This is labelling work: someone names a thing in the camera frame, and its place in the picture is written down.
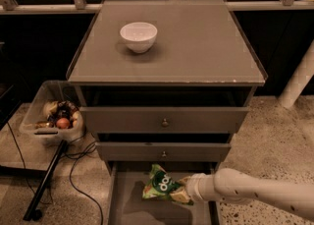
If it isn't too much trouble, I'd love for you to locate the grey drawer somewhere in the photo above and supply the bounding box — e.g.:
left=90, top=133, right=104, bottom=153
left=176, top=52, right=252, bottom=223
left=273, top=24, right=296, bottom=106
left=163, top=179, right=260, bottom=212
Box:
left=80, top=106, right=248, bottom=134
left=105, top=161, right=221, bottom=225
left=96, top=142, right=231, bottom=162

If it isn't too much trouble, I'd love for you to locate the white diagonal post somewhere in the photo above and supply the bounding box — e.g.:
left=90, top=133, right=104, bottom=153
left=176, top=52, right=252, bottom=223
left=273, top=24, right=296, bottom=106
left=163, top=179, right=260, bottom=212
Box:
left=279, top=40, right=314, bottom=108

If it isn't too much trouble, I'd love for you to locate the white ceramic bowl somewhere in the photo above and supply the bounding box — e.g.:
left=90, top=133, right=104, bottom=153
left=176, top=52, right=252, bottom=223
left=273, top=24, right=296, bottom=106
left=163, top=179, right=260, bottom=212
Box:
left=120, top=22, right=158, bottom=53

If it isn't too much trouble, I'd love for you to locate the green rice chip bag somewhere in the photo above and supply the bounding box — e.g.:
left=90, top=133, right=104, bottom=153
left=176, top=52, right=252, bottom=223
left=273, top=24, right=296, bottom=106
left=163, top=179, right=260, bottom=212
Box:
left=142, top=164, right=193, bottom=205

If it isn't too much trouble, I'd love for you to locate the brass top drawer knob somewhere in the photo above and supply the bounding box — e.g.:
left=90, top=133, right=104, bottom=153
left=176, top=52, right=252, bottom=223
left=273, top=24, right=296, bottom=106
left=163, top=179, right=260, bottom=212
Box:
left=161, top=118, right=169, bottom=128

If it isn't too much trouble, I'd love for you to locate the grey middle drawer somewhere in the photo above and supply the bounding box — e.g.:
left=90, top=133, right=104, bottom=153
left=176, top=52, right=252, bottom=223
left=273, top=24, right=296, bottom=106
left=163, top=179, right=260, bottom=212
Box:
left=96, top=142, right=231, bottom=162

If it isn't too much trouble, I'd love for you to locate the grey bottom drawer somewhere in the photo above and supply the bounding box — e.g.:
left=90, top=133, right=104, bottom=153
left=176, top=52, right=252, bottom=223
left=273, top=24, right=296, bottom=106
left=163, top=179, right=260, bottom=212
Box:
left=105, top=161, right=221, bottom=225

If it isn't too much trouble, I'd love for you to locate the clear plastic storage bin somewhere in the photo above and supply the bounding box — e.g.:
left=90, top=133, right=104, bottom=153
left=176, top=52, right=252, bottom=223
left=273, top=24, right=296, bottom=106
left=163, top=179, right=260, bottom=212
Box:
left=20, top=81, right=84, bottom=144

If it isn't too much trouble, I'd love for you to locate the black metal stand leg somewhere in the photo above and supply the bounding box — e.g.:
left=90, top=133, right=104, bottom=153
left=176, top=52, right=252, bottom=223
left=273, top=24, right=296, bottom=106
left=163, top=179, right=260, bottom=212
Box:
left=23, top=141, right=68, bottom=221

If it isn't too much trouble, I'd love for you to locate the thin black cable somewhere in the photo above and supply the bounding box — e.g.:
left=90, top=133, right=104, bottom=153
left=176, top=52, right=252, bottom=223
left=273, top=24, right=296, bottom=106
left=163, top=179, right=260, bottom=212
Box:
left=6, top=120, right=53, bottom=205

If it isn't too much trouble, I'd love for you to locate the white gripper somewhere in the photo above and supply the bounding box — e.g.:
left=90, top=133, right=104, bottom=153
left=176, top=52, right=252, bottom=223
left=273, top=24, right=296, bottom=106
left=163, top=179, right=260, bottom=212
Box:
left=170, top=173, right=216, bottom=203

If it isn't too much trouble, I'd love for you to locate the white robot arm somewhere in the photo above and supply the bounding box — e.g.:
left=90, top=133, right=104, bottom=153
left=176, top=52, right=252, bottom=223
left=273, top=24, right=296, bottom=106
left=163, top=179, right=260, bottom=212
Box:
left=170, top=168, right=314, bottom=221

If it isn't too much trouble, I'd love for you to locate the grey top drawer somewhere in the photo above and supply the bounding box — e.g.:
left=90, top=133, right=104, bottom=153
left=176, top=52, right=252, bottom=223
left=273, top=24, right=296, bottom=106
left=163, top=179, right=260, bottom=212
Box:
left=80, top=106, right=248, bottom=134

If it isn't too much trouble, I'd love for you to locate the grey drawer cabinet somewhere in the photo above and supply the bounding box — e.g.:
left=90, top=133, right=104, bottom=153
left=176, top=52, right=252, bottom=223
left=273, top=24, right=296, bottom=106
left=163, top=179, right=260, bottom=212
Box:
left=66, top=0, right=269, bottom=225

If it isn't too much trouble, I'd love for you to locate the red apple in bin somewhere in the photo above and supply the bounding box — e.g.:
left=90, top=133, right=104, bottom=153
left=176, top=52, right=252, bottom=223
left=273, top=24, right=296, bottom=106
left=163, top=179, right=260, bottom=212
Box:
left=56, top=118, right=71, bottom=129

